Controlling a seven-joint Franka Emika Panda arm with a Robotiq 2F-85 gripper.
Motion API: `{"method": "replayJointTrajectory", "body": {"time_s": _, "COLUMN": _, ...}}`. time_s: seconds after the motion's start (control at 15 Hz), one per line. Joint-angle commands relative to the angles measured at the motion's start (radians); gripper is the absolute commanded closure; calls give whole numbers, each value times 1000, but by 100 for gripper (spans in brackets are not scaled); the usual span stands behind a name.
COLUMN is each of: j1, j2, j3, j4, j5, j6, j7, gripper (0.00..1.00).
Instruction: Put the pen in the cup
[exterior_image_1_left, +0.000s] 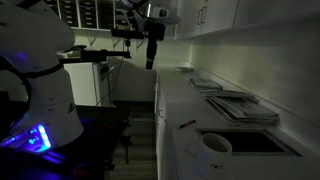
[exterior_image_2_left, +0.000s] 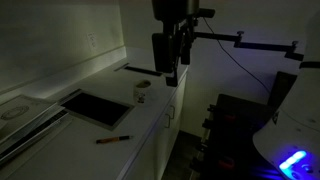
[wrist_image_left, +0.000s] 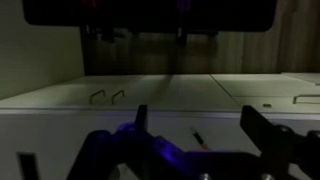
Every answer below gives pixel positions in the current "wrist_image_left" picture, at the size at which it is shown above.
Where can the metal cabinet handle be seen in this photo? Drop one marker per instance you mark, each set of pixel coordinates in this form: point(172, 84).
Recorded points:
point(95, 95)
point(120, 93)

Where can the left metal cabinet handle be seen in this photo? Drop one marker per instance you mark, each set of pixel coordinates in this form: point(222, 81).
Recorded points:
point(95, 95)

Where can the black and white pen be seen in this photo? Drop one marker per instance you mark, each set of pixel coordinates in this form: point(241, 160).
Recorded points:
point(199, 139)

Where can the white counter cabinet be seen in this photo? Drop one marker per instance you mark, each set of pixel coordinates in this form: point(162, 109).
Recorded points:
point(50, 124)

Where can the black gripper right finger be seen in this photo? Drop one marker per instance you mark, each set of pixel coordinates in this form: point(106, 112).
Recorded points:
point(264, 135)

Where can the right metal cabinet handle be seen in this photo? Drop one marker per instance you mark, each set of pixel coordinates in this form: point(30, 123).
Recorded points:
point(120, 93)

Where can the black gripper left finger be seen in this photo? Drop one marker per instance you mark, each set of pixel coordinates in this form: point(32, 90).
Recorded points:
point(141, 120)

